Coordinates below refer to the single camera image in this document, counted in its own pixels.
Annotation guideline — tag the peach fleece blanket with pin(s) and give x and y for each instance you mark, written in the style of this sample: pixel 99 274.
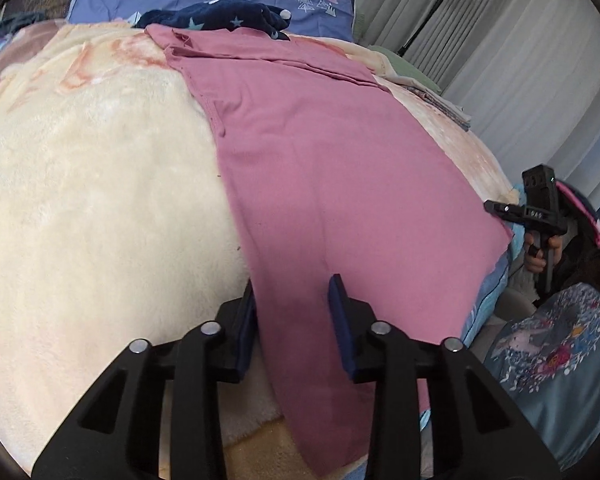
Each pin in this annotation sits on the peach fleece blanket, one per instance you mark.
pixel 114 221

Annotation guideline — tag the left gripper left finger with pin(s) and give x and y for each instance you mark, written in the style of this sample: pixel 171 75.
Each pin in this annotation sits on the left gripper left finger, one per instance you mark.
pixel 113 432

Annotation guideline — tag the blue embroidered denim clothing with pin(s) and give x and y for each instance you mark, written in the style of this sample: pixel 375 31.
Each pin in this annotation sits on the blue embroidered denim clothing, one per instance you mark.
pixel 549 363

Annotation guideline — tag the dark teal knitted blanket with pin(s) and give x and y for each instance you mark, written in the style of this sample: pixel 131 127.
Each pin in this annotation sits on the dark teal knitted blanket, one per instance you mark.
pixel 18 21

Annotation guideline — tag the pink long-sleeve shirt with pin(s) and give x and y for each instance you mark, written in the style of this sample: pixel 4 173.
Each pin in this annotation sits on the pink long-sleeve shirt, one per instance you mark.
pixel 327 173

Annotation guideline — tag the white pleated curtain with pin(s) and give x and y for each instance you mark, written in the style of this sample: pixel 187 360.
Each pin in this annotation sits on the white pleated curtain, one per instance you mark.
pixel 527 72

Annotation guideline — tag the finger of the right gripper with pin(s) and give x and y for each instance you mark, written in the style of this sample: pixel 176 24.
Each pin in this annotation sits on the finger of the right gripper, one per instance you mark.
pixel 503 211

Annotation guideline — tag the stack of folded clothes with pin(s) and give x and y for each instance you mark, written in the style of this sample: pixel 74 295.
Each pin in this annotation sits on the stack of folded clothes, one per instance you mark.
pixel 447 108

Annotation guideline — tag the black floor lamp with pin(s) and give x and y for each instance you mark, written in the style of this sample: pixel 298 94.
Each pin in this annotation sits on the black floor lamp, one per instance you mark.
pixel 440 5

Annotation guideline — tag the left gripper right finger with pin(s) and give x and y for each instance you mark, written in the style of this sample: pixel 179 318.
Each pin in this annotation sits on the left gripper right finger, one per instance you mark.
pixel 477 430

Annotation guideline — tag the navy star fleece garment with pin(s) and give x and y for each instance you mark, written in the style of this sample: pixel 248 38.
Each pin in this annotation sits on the navy star fleece garment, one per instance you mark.
pixel 223 14

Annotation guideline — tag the green pillow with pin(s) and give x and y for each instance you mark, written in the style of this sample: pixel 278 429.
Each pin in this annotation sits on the green pillow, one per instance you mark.
pixel 406 69

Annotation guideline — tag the person's right hand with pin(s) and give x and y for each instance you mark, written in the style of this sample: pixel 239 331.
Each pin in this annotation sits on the person's right hand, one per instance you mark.
pixel 537 263

